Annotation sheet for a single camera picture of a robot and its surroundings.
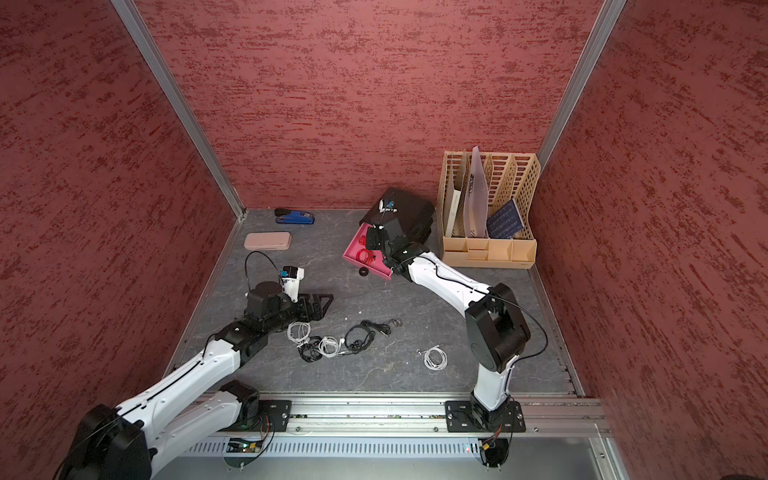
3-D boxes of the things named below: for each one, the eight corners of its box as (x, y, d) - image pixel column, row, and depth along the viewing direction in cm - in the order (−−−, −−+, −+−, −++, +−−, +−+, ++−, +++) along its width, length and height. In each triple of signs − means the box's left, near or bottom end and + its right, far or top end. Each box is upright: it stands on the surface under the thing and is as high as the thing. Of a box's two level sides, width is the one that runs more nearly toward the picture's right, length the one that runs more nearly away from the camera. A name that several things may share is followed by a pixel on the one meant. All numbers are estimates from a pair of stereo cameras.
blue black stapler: (275, 223, 119) (272, 216, 116) (278, 215, 122) (275, 208, 118) (314, 223, 119) (312, 216, 116) (316, 216, 122) (314, 208, 118)
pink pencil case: (245, 250, 110) (241, 245, 108) (250, 237, 114) (247, 232, 112) (289, 250, 111) (286, 245, 108) (293, 237, 115) (290, 232, 112)
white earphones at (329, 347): (318, 357, 86) (317, 354, 84) (321, 339, 89) (320, 336, 87) (343, 357, 86) (342, 354, 84) (345, 339, 89) (344, 336, 87)
